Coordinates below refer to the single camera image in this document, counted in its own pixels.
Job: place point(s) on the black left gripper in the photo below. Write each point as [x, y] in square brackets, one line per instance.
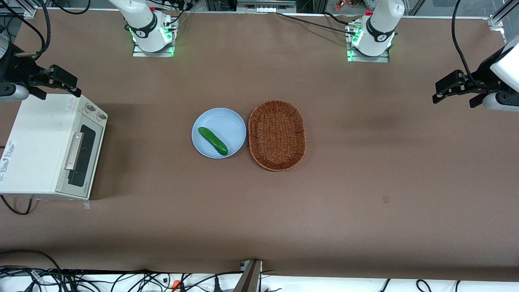
[481, 74]

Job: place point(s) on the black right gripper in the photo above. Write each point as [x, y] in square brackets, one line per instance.
[16, 67]

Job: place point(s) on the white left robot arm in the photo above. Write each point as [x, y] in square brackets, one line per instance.
[379, 30]

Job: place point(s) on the round oven knob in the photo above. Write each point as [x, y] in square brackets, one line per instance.
[101, 117]
[90, 108]

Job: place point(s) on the white toaster oven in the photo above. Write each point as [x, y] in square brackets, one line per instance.
[34, 146]

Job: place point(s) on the green cucumber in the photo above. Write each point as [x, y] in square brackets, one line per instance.
[213, 140]

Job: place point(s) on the light blue plate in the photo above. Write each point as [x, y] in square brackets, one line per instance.
[229, 125]

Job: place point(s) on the brown wicker basket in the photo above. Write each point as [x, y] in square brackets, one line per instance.
[277, 136]

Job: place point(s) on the grey power strip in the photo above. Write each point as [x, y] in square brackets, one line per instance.
[266, 6]

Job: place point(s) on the orange plug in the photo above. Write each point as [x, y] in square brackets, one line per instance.
[175, 285]

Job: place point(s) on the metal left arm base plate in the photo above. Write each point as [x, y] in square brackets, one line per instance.
[367, 58]

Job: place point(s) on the aluminium frame profile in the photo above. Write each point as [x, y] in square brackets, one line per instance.
[16, 10]
[502, 16]

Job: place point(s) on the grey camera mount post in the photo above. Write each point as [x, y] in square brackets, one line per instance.
[249, 276]

